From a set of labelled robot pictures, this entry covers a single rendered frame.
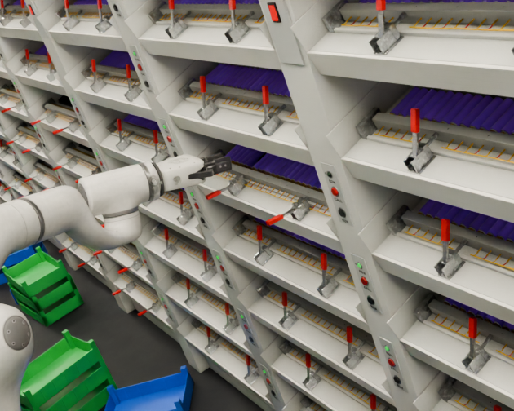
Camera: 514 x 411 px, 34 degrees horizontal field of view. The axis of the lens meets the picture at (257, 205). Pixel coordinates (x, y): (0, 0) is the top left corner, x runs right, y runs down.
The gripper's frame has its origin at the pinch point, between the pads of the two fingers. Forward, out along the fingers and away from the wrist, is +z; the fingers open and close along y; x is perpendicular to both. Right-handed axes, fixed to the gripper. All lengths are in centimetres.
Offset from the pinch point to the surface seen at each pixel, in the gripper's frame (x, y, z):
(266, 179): 3.7, -9.2, 6.5
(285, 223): 10.2, -21.0, 3.6
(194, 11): -33.6, -0.8, -1.0
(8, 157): 48, 273, 9
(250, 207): 9.5, -7.3, 2.8
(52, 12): -32, 89, -6
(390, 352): 31, -47, 9
